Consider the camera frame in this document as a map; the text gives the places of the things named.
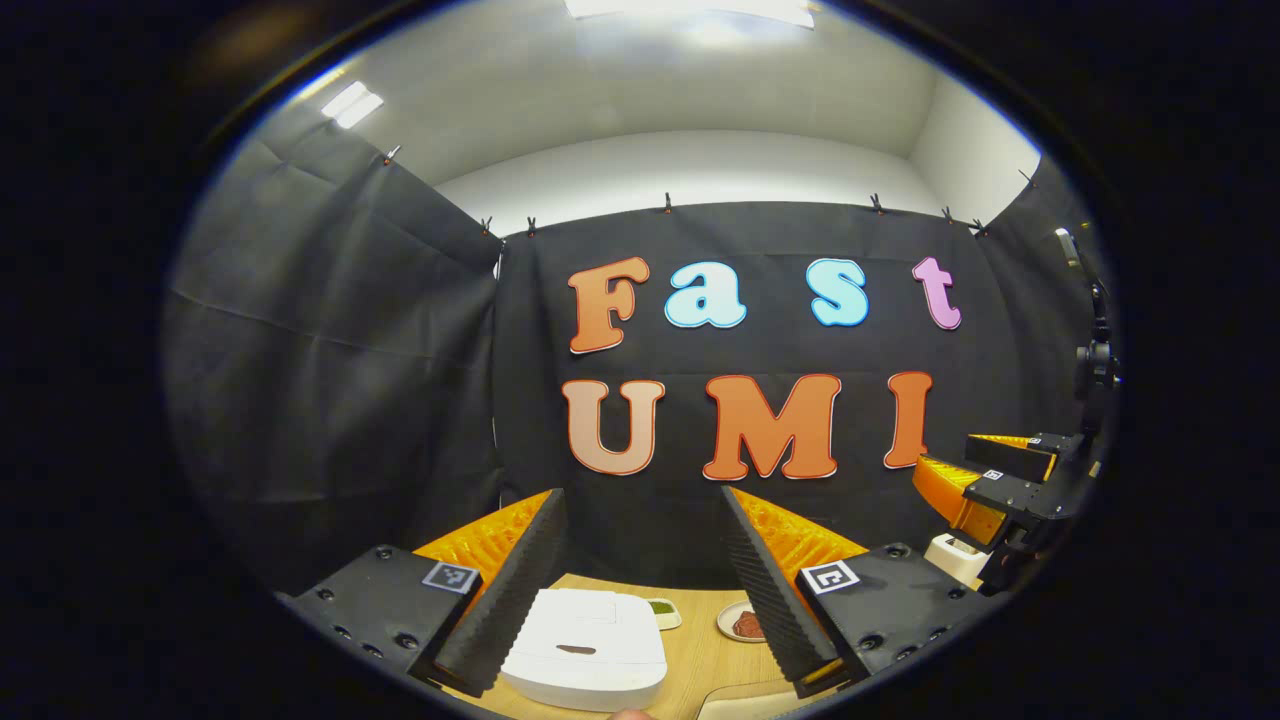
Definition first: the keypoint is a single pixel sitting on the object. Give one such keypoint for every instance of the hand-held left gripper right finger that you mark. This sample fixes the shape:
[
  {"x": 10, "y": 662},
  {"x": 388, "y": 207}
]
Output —
[{"x": 765, "y": 600}]

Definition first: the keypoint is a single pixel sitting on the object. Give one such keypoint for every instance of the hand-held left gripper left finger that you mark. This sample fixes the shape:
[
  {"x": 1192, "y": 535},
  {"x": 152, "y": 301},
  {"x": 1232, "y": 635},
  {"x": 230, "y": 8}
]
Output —
[{"x": 510, "y": 600}]

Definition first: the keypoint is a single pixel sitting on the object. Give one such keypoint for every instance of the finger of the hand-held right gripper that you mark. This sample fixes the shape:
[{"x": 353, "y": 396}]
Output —
[
  {"x": 1020, "y": 497},
  {"x": 1010, "y": 458}
]

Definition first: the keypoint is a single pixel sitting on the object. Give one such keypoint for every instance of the white rice cooker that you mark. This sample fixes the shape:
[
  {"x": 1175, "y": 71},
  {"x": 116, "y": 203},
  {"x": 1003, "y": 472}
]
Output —
[{"x": 590, "y": 650}]

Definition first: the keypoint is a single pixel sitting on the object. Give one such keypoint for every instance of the red meat piece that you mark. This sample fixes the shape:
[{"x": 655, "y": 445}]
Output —
[{"x": 748, "y": 627}]

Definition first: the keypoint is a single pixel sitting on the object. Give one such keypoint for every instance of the white round plate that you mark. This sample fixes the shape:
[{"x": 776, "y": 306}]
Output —
[{"x": 725, "y": 622}]

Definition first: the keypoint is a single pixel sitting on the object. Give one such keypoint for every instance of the white toaster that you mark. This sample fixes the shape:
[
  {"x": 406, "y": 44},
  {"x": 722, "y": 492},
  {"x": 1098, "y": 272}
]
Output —
[{"x": 950, "y": 555}]

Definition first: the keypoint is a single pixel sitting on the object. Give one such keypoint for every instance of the small white seasoning dish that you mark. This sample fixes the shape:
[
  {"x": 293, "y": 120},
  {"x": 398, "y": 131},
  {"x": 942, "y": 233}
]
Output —
[{"x": 662, "y": 610}]

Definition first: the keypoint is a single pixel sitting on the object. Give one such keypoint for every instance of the black backdrop cloth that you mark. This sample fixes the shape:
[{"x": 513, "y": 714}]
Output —
[{"x": 330, "y": 380}]

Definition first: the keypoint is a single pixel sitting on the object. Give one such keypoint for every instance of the ceiling light panel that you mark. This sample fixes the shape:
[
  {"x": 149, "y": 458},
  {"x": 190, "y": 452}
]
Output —
[
  {"x": 690, "y": 8},
  {"x": 350, "y": 103}
]

